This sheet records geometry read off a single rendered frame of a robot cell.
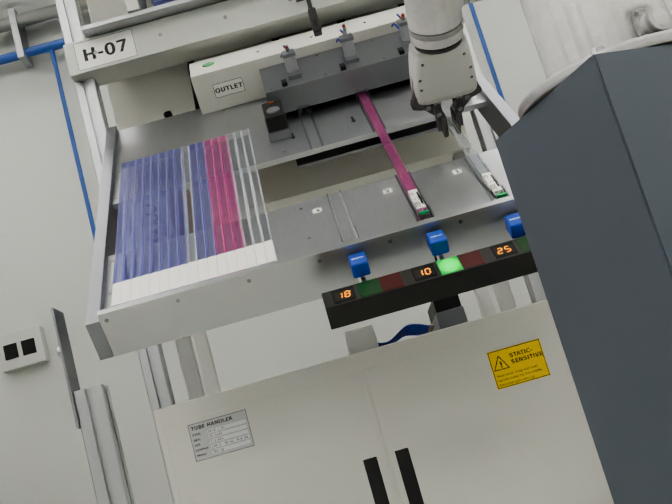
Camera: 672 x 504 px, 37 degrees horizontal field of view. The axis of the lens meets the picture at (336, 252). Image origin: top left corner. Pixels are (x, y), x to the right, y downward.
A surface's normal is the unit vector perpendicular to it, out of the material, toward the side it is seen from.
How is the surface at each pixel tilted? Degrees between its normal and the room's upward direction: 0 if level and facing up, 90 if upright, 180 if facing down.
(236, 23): 90
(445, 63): 143
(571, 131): 90
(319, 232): 42
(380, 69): 133
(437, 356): 90
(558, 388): 90
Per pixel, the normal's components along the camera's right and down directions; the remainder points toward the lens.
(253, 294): 0.15, 0.48
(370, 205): -0.22, -0.83
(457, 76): 0.25, 0.62
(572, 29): -0.62, 0.00
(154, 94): -0.04, -0.21
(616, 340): -0.92, 0.18
